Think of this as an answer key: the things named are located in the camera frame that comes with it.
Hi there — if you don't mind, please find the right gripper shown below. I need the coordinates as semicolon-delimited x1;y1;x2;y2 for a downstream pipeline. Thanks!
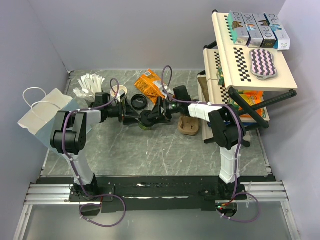
147;96;181;125

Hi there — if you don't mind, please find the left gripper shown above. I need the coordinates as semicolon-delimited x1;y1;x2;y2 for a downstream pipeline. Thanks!
105;98;142;126

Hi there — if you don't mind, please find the black cup lid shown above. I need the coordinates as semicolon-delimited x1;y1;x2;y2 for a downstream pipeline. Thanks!
139;110;155;128

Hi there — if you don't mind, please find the green paper coffee cup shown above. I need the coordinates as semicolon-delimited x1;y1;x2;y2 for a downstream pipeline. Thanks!
138;110;156;131

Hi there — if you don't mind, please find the blue white paper bag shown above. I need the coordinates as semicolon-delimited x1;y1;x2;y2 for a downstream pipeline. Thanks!
18;88;80;156

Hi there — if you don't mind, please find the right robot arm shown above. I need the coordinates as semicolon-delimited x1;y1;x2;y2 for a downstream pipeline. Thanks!
139;85;246;199

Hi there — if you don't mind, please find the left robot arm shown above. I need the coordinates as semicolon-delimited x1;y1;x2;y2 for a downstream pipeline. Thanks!
50;87;139;201

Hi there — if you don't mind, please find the stack of black cup lids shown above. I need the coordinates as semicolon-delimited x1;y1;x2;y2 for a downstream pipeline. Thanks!
130;94;148;110

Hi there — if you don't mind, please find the orange snack bag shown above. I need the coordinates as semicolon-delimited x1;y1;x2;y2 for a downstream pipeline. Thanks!
134;68;167;105

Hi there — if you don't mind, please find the brown cardboard cup carrier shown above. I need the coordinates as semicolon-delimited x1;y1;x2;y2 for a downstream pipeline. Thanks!
177;115;200;136

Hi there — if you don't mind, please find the stack of green paper cups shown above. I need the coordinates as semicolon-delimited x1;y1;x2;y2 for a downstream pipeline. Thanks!
110;85;128;102

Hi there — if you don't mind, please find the white wrapped straws bundle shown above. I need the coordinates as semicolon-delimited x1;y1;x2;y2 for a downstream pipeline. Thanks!
73;73;105;103

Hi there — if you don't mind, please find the brown snack bag on shelf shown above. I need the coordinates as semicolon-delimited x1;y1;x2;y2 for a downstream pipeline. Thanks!
197;75;210;102

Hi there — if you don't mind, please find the green small box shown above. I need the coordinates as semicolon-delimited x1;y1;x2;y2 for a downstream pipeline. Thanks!
216;67;225;86

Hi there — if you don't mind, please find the beige black shelf rack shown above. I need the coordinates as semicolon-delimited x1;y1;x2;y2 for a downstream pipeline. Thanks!
203;10;298;130

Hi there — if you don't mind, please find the orange chip bag on shelf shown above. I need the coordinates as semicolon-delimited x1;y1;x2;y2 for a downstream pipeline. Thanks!
239;90;266;118

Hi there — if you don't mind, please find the teal silver box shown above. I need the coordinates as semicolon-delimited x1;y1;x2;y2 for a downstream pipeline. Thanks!
227;11;249;46

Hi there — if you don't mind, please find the pink black striped sponge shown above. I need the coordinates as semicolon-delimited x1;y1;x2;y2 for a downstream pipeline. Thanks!
249;48;278;81

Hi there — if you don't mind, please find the silver blue box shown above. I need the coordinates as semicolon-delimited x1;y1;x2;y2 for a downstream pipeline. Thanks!
241;13;264;48

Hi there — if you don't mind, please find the black silver box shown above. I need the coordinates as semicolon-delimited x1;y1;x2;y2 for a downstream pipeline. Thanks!
253;13;277;48

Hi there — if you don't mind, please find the white blue box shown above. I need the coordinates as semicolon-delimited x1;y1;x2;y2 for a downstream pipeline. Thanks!
264;12;291;51

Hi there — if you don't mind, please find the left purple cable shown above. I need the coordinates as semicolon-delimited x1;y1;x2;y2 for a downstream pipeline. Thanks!
61;78;127;228

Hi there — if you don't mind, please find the purple cable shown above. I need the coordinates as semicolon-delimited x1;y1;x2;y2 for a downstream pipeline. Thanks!
61;78;127;228
161;65;262;223

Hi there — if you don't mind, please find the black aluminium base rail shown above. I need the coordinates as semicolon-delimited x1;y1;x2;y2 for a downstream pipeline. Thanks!
24;174;289;213

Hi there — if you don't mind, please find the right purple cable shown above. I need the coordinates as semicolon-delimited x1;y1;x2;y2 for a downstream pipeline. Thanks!
161;65;262;223

